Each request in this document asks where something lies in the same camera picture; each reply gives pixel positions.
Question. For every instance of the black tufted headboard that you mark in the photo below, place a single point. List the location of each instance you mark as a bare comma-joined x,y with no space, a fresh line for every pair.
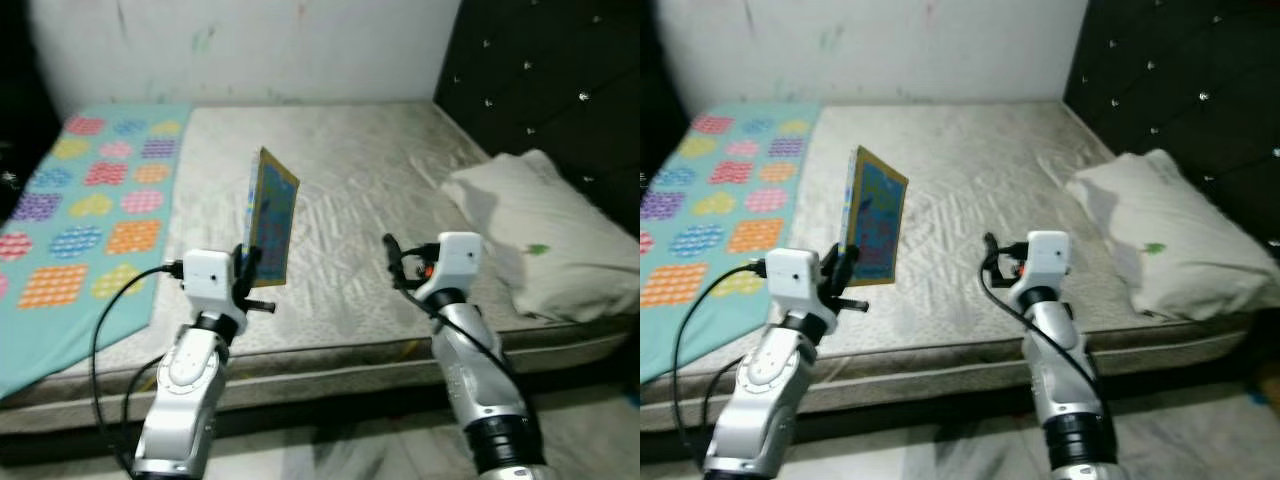
540,80
1180,80

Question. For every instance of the white pillow green tree print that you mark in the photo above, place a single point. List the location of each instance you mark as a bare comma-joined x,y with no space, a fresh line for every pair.
540,240
1170,240

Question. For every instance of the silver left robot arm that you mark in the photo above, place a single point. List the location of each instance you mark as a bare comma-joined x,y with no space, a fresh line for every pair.
185,400
760,400

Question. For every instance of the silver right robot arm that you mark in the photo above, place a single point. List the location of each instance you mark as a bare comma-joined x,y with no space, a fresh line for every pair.
1065,380
480,380

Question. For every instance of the turquoise patterned blanket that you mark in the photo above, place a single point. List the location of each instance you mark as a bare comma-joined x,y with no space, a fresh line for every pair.
720,220
80,220

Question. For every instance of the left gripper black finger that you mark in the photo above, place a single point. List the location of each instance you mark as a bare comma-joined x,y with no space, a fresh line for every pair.
838,268
249,268

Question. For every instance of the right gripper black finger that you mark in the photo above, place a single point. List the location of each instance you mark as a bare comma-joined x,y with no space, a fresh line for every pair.
990,255
391,260

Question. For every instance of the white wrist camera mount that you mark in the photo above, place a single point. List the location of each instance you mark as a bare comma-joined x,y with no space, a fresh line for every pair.
790,280
208,280
460,262
1045,262

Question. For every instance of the white quilted mattress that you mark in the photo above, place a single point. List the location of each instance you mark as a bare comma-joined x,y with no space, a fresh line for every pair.
360,200
980,200

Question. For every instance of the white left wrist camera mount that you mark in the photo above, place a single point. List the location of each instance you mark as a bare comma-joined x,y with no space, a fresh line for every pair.
208,280
790,280

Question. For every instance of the yellow-bordered children's book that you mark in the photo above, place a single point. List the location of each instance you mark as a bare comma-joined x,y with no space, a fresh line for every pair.
275,215
880,215

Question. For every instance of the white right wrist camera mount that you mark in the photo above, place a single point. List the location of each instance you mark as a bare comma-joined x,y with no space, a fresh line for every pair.
1045,262
460,262

